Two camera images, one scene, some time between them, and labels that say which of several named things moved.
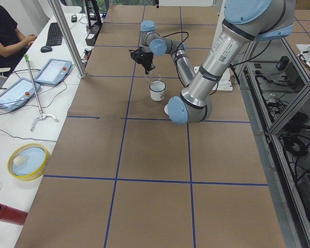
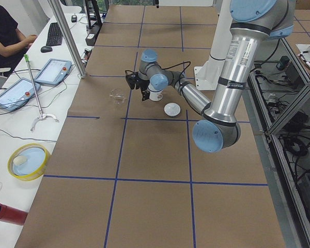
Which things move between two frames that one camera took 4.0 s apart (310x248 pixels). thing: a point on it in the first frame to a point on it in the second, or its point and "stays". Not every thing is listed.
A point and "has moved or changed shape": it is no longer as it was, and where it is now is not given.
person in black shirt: [6, 43] stays
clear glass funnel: [151, 76] has moved or changed shape
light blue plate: [35, 157] stays
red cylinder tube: [0, 211] stays
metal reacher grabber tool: [42, 115] stays
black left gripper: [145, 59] to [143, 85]
